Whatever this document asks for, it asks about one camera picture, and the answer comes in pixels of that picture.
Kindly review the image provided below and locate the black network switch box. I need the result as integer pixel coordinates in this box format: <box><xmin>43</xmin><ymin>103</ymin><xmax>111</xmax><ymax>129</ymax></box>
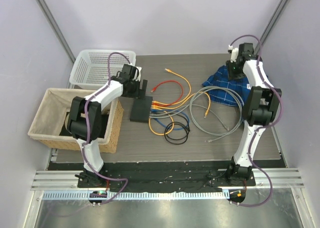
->
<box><xmin>129</xmin><ymin>96</ymin><xmax>153</xmax><ymax>123</ymax></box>

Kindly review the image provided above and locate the red ethernet cable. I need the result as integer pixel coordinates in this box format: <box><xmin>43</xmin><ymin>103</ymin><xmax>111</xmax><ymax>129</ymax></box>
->
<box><xmin>150</xmin><ymin>80</ymin><xmax>185</xmax><ymax>106</ymax></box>

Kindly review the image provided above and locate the blue plaid cloth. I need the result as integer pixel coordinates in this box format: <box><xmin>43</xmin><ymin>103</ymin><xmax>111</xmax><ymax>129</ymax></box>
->
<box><xmin>201</xmin><ymin>64</ymin><xmax>270</xmax><ymax>108</ymax></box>

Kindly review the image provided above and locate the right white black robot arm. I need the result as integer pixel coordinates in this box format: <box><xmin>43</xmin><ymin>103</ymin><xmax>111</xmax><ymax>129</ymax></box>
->
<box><xmin>225</xmin><ymin>43</ymin><xmax>282</xmax><ymax>186</ymax></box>

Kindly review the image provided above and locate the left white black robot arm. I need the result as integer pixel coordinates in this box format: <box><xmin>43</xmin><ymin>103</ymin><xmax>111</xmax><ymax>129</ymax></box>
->
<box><xmin>66</xmin><ymin>64</ymin><xmax>153</xmax><ymax>188</ymax></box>

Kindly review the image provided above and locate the white perforated plastic basket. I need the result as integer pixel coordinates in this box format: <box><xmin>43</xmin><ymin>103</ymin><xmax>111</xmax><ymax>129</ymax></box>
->
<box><xmin>69</xmin><ymin>49</ymin><xmax>136</xmax><ymax>90</ymax></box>

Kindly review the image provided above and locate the brown tape roll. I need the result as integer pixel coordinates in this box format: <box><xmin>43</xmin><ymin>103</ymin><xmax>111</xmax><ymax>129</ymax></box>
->
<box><xmin>59</xmin><ymin>112</ymin><xmax>72</xmax><ymax>137</ymax></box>

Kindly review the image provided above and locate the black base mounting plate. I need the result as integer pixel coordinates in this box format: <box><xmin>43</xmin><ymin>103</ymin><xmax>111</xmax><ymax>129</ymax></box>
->
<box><xmin>48</xmin><ymin>160</ymin><xmax>284</xmax><ymax>193</ymax></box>

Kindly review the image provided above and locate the wicker basket with liner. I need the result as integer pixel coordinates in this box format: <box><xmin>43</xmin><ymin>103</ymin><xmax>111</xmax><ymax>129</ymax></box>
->
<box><xmin>28</xmin><ymin>88</ymin><xmax>124</xmax><ymax>154</ymax></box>

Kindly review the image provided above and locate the blue ethernet cable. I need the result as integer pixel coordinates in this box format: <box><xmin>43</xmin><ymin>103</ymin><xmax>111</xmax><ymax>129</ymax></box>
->
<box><xmin>149</xmin><ymin>109</ymin><xmax>190</xmax><ymax>131</ymax></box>

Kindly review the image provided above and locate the long orange ethernet cable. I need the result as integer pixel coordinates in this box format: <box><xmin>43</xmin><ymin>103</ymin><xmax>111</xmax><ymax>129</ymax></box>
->
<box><xmin>152</xmin><ymin>67</ymin><xmax>197</xmax><ymax>111</ymax></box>

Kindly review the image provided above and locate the looped orange ethernet cable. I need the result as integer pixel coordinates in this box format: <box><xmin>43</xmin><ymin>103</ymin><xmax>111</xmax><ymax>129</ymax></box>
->
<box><xmin>148</xmin><ymin>91</ymin><xmax>212</xmax><ymax>135</ymax></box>

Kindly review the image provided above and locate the black ethernet cable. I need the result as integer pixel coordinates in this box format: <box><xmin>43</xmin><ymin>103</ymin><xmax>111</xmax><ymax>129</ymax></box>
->
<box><xmin>163</xmin><ymin>112</ymin><xmax>191</xmax><ymax>145</ymax></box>

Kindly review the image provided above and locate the grey ethernet cable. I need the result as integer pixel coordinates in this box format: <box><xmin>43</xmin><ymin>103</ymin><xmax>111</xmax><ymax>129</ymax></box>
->
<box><xmin>149</xmin><ymin>85</ymin><xmax>245</xmax><ymax>143</ymax></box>

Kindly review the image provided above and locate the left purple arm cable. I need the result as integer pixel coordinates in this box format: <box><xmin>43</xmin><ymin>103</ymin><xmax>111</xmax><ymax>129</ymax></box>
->
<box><xmin>79</xmin><ymin>52</ymin><xmax>133</xmax><ymax>205</ymax></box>

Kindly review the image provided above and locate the white slotted cable duct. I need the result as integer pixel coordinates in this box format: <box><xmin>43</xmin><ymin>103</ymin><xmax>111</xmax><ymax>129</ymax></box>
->
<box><xmin>42</xmin><ymin>189</ymin><xmax>230</xmax><ymax>202</ymax></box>

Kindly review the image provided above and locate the aluminium frame rail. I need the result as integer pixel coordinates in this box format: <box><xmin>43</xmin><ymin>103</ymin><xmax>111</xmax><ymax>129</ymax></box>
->
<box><xmin>31</xmin><ymin>168</ymin><xmax>304</xmax><ymax>193</ymax></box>

